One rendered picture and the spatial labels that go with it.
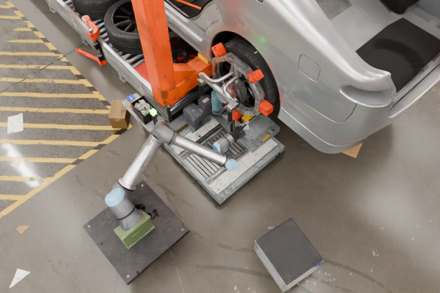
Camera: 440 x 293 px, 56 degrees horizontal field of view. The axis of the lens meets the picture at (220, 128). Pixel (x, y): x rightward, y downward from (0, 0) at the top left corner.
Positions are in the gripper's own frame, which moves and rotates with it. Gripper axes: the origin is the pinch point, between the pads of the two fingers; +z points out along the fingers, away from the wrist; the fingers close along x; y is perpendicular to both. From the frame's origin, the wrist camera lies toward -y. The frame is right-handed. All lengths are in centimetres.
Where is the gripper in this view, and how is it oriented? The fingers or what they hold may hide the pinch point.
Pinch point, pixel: (247, 121)
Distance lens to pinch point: 342.2
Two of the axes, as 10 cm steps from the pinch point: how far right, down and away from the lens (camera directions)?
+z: 7.4, -5.6, 3.7
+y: 4.8, 8.3, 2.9
